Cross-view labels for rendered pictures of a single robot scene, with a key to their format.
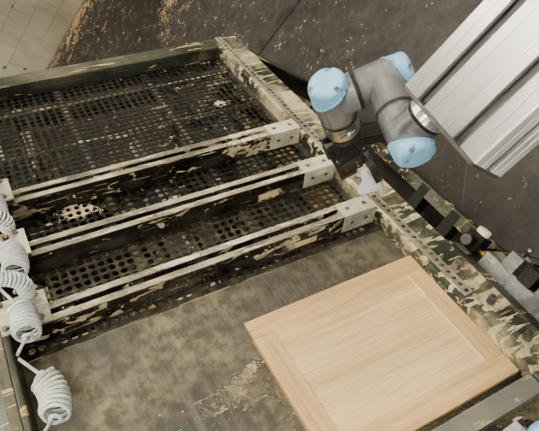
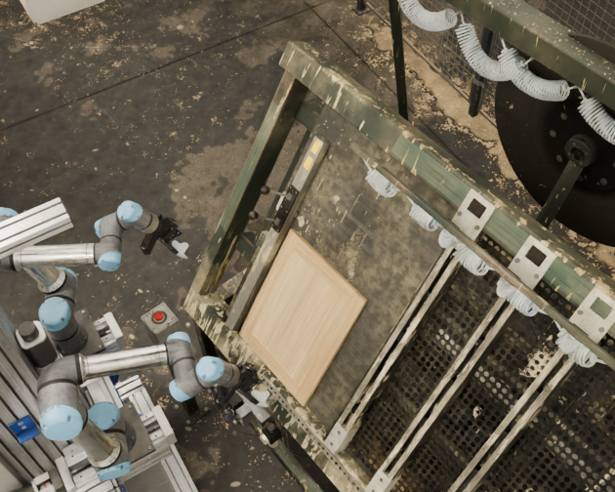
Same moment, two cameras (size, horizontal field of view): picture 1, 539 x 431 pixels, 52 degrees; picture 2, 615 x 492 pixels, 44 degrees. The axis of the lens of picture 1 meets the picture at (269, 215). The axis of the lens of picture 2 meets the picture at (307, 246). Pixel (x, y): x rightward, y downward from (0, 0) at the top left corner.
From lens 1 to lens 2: 2.27 m
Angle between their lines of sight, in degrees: 66
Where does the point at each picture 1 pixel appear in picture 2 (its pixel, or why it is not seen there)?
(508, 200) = not seen: outside the picture
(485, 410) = (243, 297)
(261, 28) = not seen: outside the picture
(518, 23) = (38, 221)
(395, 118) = (177, 349)
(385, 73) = (180, 378)
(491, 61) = (47, 215)
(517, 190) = not seen: outside the picture
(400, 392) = (280, 291)
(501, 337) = (244, 349)
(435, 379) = (268, 308)
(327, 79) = (204, 368)
